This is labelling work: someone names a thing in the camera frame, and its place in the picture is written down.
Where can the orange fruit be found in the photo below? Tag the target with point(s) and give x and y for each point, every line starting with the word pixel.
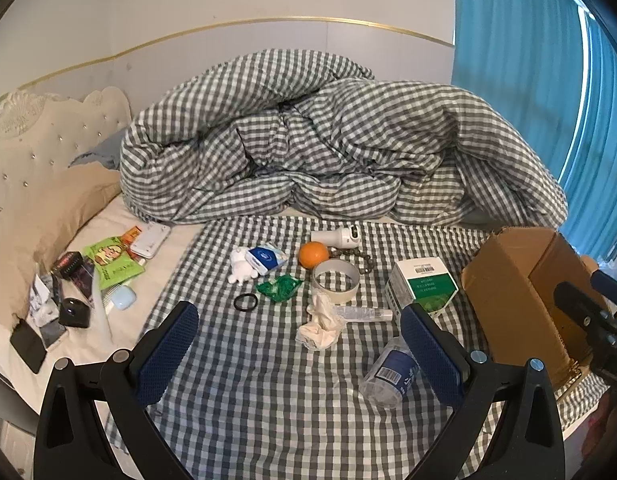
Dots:
pixel 313 253

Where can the crumpled white paper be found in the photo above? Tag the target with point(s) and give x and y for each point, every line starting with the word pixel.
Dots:
pixel 41 305

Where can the grey checked duvet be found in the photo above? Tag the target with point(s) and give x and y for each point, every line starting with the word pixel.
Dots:
pixel 317 132

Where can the green snack bag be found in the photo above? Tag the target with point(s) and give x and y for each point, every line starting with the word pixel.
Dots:
pixel 112 262

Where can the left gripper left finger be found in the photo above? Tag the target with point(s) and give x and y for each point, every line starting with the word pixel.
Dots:
pixel 70 440

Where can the white handheld device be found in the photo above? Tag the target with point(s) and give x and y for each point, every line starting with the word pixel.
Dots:
pixel 345 237

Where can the black round device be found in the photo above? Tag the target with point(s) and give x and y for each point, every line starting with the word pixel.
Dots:
pixel 74 313

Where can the grey checked bed sheet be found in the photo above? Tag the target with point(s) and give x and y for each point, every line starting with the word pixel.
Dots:
pixel 248 401

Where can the beige tape roll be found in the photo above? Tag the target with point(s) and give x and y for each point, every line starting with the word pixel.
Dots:
pixel 336 278

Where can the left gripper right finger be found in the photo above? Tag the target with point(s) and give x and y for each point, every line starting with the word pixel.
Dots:
pixel 527 442

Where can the clear plastic water bottle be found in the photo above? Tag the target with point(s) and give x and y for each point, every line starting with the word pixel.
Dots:
pixel 391 375

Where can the green white carton box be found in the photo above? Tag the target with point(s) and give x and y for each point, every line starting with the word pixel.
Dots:
pixel 423 281

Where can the blue curtain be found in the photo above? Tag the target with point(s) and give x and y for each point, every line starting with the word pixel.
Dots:
pixel 548 67

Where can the blue tissue pack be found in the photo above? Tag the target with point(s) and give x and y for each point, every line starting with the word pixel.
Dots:
pixel 265 258

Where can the green wrapper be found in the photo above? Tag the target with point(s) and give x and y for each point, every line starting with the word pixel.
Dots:
pixel 280 289

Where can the white plush toy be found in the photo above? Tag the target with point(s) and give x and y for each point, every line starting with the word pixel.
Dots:
pixel 240 269

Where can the brown cardboard box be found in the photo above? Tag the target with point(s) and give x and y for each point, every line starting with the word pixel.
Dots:
pixel 510 283

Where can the beige tufted pillow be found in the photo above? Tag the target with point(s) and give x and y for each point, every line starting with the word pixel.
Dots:
pixel 45 198

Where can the white flat case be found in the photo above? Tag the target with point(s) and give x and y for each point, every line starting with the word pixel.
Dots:
pixel 149 241

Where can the orange packet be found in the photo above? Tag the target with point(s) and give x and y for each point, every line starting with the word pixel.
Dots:
pixel 127 240

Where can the dark foil packet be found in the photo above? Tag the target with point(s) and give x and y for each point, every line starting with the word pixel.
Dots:
pixel 82 278

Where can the light blue earbuds case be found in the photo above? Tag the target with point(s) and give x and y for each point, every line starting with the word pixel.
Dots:
pixel 119 297

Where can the white tissue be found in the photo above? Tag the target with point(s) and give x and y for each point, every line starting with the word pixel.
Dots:
pixel 324 327

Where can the clear plastic tube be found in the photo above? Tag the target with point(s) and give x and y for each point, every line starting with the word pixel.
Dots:
pixel 353 314

